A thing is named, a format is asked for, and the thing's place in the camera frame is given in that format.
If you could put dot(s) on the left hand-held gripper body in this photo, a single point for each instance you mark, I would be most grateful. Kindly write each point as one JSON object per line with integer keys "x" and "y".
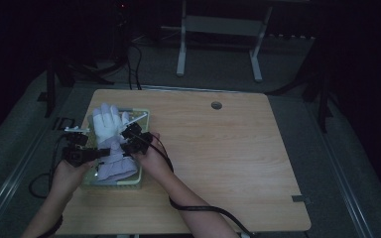
{"x": 77, "y": 155}

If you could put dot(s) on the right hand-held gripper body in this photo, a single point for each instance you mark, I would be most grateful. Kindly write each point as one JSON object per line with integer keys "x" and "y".
{"x": 140, "y": 143}

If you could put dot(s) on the lavender winter glove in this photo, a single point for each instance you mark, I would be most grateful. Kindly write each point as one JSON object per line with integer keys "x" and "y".
{"x": 105, "y": 125}

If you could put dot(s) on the light green plastic basket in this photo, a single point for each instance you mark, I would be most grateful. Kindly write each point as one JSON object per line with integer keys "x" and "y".
{"x": 119, "y": 183}

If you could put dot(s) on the person's left hand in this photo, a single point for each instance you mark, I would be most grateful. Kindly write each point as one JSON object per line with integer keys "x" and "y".
{"x": 67, "y": 177}

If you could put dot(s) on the person's right hand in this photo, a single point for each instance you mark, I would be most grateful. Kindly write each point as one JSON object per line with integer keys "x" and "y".
{"x": 155, "y": 163}

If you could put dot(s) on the black stand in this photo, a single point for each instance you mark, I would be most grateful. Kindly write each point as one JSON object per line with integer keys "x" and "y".
{"x": 324, "y": 105}
{"x": 50, "y": 89}

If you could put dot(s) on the grey round table grommet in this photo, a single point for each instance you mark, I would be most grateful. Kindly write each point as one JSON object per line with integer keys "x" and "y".
{"x": 216, "y": 105}

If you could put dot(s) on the grey tape piece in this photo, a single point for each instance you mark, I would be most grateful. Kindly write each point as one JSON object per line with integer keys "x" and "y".
{"x": 299, "y": 198}

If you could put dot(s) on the black rectangular floor frame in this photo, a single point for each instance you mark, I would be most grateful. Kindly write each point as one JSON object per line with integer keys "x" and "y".
{"x": 55, "y": 123}

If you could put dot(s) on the white metal stand frame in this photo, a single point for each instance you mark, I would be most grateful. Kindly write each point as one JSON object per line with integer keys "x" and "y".
{"x": 221, "y": 25}

